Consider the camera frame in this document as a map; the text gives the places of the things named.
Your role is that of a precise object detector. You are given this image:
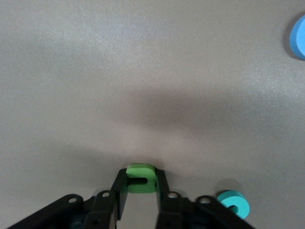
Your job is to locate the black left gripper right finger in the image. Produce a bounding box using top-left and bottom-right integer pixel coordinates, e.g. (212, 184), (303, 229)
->
(155, 169), (255, 229)

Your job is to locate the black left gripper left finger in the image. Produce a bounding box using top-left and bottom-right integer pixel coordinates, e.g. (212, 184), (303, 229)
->
(7, 168), (130, 229)

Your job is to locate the green letter u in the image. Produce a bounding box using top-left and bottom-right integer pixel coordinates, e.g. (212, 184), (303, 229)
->
(125, 163), (157, 194)

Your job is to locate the teal letter c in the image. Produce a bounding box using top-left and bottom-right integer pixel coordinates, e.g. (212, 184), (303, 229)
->
(216, 190), (250, 219)

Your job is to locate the brown table cover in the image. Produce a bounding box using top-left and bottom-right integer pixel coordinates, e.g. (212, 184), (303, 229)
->
(0, 0), (305, 229)

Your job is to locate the blue letter O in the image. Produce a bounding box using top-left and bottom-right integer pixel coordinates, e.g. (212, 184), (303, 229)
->
(289, 13), (305, 61)

